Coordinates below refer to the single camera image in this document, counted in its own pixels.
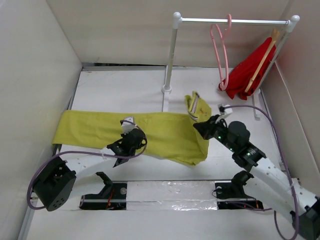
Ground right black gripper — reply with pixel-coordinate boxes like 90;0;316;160
192;114;237;153

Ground yellow-green trousers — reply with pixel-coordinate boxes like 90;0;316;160
52;91;212;166

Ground pink plastic clothes hanger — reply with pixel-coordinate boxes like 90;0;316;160
209;13;233;90

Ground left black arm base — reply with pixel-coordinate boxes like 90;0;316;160
79;171;128;211

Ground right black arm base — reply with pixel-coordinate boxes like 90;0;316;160
211;170;264;212

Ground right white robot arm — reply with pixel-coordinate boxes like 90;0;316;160
193;115;320;240

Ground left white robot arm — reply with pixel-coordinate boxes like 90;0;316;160
26;127;148;212

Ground red shorts on hanger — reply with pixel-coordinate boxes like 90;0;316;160
225;37;276;101

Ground wooden clothes hanger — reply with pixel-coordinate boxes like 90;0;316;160
245;27;280;93

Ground white metal clothes rack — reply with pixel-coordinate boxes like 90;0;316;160
161;11;301;121

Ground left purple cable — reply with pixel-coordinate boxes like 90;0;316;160
26;119;148;210

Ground purple cable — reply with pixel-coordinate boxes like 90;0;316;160
226;104;300;240
26;119;148;210

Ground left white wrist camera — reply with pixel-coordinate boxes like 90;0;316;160
120;116;136;135

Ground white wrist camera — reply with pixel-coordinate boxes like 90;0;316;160
120;116;136;135
215;103;233;123

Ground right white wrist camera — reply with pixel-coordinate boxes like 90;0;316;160
215;103;233;123

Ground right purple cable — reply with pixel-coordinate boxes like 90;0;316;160
226;104;300;240

